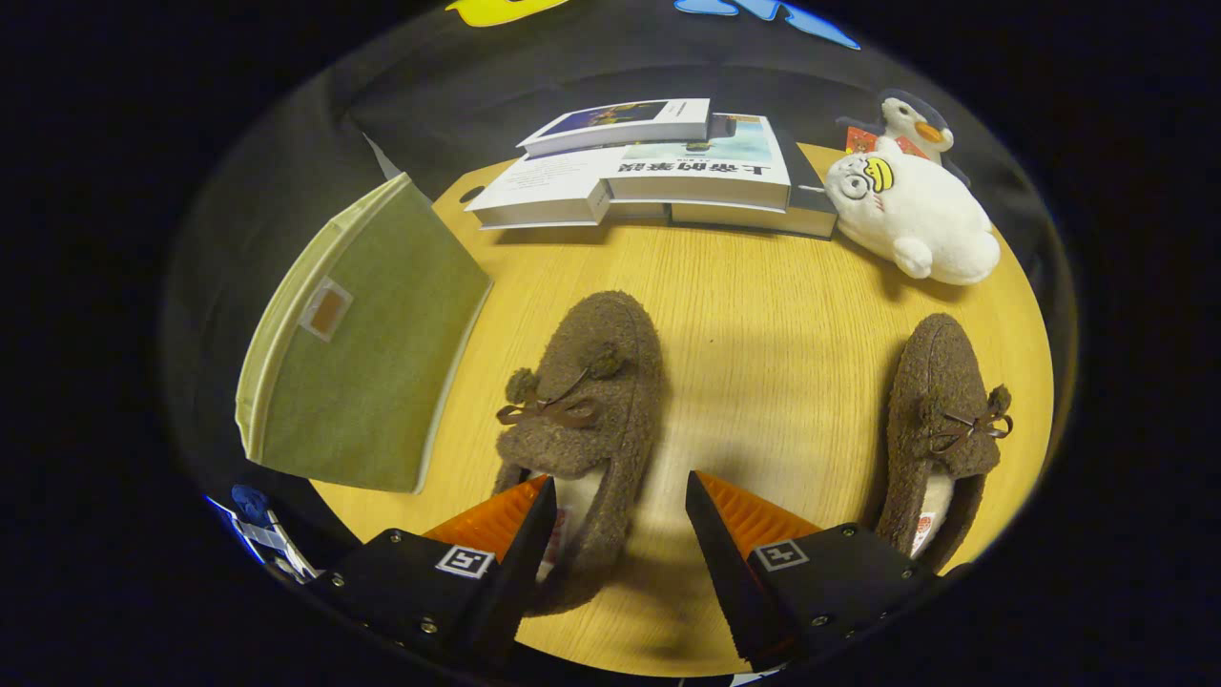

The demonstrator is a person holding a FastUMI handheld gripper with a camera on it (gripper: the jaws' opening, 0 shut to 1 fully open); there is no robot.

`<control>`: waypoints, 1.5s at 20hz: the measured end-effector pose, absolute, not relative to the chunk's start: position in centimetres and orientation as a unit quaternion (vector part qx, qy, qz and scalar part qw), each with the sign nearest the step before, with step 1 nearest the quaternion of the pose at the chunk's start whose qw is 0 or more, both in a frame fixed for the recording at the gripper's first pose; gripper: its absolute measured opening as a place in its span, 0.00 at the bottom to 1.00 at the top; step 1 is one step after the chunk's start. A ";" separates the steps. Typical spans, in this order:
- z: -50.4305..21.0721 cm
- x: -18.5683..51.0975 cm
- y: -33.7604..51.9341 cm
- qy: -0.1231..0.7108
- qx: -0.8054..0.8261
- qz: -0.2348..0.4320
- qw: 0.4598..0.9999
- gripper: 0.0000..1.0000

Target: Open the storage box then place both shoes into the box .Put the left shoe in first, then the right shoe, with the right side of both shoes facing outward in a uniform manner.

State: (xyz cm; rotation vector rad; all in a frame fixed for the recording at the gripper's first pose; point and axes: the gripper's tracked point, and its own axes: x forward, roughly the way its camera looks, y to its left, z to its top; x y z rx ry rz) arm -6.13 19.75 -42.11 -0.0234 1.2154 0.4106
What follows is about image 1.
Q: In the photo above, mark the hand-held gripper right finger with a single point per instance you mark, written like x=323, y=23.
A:
x=730, y=572

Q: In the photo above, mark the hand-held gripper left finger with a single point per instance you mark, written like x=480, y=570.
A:
x=515, y=572

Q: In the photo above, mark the brown fuzzy shoe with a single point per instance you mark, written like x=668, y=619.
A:
x=940, y=382
x=591, y=420

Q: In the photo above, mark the green fabric storage box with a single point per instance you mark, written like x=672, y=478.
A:
x=382, y=363

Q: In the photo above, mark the printed paper sheets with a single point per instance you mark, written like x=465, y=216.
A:
x=277, y=551

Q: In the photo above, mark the blue crumpled object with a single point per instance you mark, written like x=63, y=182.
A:
x=253, y=504

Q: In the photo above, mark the dark covered book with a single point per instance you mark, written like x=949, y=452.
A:
x=811, y=196

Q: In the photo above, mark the white text-covered book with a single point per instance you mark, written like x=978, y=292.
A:
x=544, y=181

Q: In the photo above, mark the white seal plush toy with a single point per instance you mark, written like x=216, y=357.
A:
x=925, y=219

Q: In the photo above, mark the book with blue picture cover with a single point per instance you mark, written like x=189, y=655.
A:
x=620, y=119

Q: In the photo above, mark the penguin plush toy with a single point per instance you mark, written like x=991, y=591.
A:
x=911, y=119

